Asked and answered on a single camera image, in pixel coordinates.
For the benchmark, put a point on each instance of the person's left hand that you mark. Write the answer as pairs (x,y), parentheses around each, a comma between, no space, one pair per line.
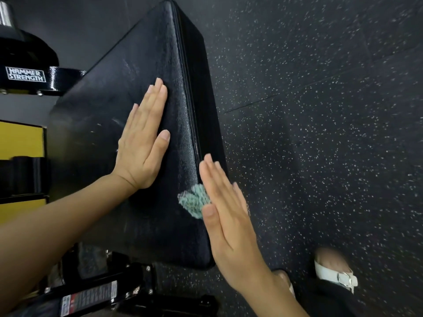
(140,155)

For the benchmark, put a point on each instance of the person's right hand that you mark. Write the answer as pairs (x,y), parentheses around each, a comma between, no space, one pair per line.
(234,240)

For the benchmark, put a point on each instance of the person's left little finger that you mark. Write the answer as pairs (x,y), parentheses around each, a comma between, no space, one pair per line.
(129,120)

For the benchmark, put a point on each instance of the person's right middle finger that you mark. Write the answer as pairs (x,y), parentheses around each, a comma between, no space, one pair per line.
(216,176)

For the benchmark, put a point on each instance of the person's right little finger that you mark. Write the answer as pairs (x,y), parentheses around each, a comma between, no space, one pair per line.
(240,198)

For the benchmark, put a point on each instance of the person's right thumb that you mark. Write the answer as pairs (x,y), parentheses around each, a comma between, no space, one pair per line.
(211,227)

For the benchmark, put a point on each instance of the person's left middle finger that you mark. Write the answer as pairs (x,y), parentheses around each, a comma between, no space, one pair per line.
(150,102)

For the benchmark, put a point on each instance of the person's left thumb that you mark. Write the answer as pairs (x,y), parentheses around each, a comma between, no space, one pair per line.
(160,148)

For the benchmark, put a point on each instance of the green cleaning cloth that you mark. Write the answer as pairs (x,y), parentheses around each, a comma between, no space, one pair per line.
(193,201)

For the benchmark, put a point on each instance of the person's left forearm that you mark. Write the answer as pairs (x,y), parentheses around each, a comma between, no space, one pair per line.
(49,234)

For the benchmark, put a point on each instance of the black padded bench cushion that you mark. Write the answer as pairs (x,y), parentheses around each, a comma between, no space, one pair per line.
(155,56)

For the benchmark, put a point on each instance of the person's left foot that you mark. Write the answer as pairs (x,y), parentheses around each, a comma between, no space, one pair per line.
(286,280)

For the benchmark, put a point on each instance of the person's foot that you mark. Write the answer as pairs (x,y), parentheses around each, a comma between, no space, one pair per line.
(286,280)
(330,259)

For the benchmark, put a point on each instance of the person's right foot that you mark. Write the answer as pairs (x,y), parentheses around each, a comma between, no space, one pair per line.
(330,259)

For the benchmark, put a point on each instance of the yellow machine panel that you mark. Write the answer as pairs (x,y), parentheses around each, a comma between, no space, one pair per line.
(19,140)

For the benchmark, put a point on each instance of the white buckled sandal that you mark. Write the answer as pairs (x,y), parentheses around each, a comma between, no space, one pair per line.
(340,277)

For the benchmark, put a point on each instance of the black trouser leg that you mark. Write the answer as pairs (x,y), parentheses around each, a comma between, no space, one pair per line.
(327,302)

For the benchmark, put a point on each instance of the chrome bar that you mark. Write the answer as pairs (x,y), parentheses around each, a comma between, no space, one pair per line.
(4,14)

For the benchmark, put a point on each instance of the black bench base frame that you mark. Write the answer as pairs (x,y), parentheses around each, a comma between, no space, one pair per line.
(132,287)

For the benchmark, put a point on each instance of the black gym machine frame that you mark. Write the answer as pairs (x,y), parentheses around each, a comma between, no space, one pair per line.
(29,56)

